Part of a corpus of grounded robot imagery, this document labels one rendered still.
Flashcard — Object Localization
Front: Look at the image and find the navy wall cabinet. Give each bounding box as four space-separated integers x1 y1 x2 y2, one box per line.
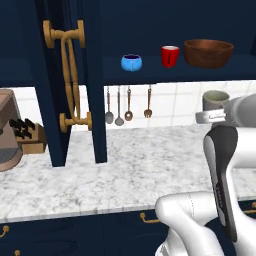
0 0 256 88

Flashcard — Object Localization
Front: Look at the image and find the navy cabinet door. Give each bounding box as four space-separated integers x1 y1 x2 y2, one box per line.
80 0 108 165
32 0 73 168

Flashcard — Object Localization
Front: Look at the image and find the brass cabinet door handle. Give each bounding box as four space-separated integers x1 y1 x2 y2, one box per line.
61 19 93 132
42 19 74 135

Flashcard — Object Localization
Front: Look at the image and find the hanging metal spoon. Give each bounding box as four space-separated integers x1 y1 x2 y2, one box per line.
105 86 115 125

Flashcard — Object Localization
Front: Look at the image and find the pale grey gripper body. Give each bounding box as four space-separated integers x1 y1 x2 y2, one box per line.
195 107 228 125

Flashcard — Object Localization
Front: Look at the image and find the wooden knife block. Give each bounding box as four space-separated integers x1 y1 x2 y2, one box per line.
8 117 48 155

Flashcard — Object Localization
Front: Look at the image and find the brown wooden bowl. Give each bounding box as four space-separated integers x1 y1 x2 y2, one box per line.
182 38 235 70

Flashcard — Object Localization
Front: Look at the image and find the red mug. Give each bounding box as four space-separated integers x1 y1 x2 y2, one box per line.
161 45 181 69

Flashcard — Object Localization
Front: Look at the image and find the hanging metal ladle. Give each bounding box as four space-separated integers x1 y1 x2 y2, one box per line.
114 85 125 127

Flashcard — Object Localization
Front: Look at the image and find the hanging wooden fork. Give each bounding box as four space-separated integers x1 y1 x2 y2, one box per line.
143 85 154 119

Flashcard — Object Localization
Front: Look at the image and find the hanging wooden spoon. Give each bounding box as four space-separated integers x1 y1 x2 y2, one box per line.
124 86 134 122

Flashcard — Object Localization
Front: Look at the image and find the grey-green cup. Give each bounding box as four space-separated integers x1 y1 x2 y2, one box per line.
202 89 231 114

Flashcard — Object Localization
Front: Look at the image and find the brown stand mixer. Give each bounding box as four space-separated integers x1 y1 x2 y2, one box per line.
0 88 24 173

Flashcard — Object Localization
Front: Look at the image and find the blue bowl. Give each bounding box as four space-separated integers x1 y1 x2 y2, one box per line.
120 54 143 72

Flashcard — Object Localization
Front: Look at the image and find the navy drawer front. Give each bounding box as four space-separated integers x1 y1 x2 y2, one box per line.
0 214 103 256
237 198 256 236
101 208 169 256

